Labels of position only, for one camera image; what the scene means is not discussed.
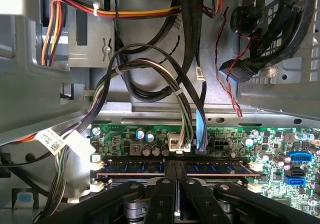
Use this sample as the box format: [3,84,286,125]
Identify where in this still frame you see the multicolour wires with white connector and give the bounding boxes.
[32,58,193,222]

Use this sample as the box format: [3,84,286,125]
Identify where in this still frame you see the black sleeved cable with plug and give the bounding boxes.
[218,0,317,84]

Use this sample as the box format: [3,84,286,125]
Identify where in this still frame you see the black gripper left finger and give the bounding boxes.
[32,160,177,224]

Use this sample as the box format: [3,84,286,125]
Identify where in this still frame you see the black cable with blue plug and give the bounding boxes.
[107,43,210,156]

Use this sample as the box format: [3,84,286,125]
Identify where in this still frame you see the dark RAM stick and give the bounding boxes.
[96,158,261,178]

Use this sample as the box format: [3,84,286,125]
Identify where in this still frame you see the black PC case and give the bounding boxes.
[0,0,320,224]

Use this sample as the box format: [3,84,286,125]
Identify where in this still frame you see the green motherboard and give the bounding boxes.
[89,125,320,210]

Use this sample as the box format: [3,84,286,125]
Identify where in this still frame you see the black RAM slot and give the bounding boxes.
[90,178,262,194]
[90,158,264,179]

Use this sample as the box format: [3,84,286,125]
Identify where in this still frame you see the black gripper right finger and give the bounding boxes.
[176,160,320,224]

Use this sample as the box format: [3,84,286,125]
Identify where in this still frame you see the red black twisted wire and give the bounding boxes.
[215,6,253,119]

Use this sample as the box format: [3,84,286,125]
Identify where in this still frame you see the grey metal drive cage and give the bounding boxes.
[0,8,118,145]

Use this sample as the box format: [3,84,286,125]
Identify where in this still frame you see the orange red yellow wire bundle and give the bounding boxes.
[41,0,225,67]

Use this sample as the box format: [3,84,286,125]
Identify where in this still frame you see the grey metal disk bay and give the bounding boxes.
[237,0,320,122]

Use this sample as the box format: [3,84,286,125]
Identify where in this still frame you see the pale blue plastic tab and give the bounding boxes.
[17,193,34,206]

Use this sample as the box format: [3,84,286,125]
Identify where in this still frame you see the black round speaker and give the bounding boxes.
[229,5,263,37]

